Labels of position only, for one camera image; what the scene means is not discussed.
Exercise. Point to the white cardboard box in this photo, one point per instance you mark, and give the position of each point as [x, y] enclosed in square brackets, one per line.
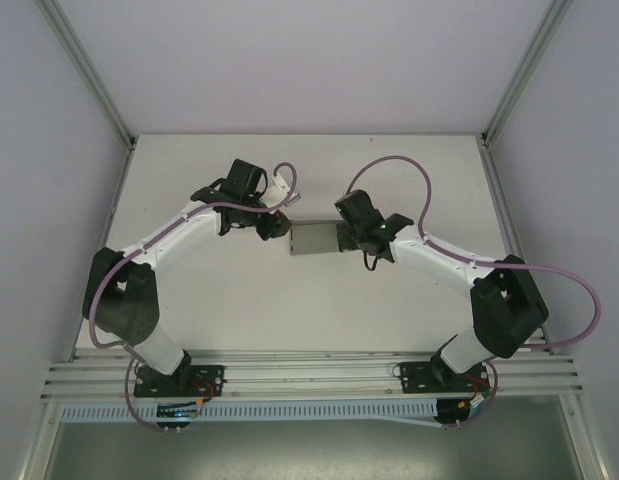
[314, 237]

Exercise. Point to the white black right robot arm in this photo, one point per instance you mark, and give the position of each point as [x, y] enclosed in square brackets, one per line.
[439, 260]

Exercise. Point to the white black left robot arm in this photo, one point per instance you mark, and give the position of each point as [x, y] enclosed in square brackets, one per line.
[179, 237]

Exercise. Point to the black round electronics board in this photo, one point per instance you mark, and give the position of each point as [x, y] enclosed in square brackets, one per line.
[175, 415]
[456, 412]

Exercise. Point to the grey metal lower panel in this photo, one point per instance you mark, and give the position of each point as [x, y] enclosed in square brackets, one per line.
[309, 452]

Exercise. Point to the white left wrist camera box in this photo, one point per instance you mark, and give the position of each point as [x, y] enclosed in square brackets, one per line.
[280, 192]

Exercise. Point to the aluminium table side rail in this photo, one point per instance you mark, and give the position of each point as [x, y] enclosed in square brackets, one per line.
[101, 250]
[514, 240]

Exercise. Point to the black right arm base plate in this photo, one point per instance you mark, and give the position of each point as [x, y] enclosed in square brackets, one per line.
[414, 377]

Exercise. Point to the aluminium frame post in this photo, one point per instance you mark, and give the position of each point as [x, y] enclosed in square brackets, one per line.
[526, 70]
[84, 70]

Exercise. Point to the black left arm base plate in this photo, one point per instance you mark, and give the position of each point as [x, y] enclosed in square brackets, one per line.
[211, 380]

